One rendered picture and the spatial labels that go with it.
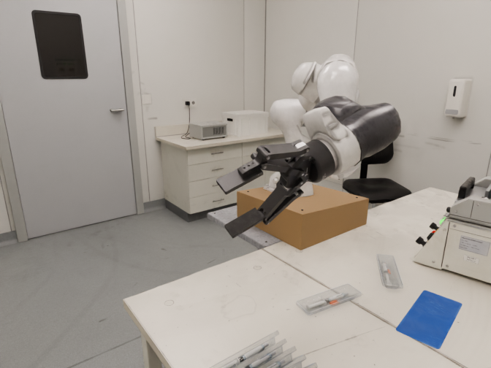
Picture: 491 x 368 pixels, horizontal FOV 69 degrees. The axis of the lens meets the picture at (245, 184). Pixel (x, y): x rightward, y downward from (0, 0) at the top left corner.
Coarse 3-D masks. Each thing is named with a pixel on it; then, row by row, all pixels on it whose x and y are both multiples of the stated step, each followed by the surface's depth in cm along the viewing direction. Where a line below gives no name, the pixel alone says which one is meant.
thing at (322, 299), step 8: (336, 288) 101; (344, 288) 101; (352, 288) 101; (312, 296) 97; (320, 296) 97; (328, 296) 97; (336, 296) 97; (344, 296) 97; (304, 304) 94; (312, 304) 94; (320, 304) 94; (328, 304) 94
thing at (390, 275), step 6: (378, 258) 117; (384, 258) 117; (390, 258) 117; (384, 264) 114; (390, 264) 114; (396, 264) 114; (384, 270) 110; (390, 270) 110; (396, 270) 110; (384, 276) 107; (390, 276) 107; (396, 276) 107; (384, 282) 104; (390, 282) 104; (396, 282) 104
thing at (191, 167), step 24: (240, 120) 350; (264, 120) 368; (168, 144) 330; (192, 144) 315; (216, 144) 321; (240, 144) 347; (264, 144) 365; (168, 168) 352; (192, 168) 321; (216, 168) 336; (168, 192) 362; (192, 192) 327; (216, 192) 343
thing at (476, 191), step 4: (476, 188) 124; (480, 188) 124; (484, 188) 124; (488, 188) 111; (468, 192) 120; (472, 192) 120; (476, 192) 120; (480, 192) 120; (484, 192) 120; (488, 192) 109; (484, 196) 110; (488, 196) 109; (456, 200) 112
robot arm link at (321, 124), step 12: (324, 108) 64; (312, 120) 67; (324, 120) 64; (336, 120) 64; (312, 132) 68; (324, 132) 65; (336, 132) 64; (348, 132) 65; (324, 144) 65; (336, 144) 64; (348, 144) 64; (336, 156) 65; (348, 156) 65; (360, 156) 66; (336, 168) 67; (348, 168) 67
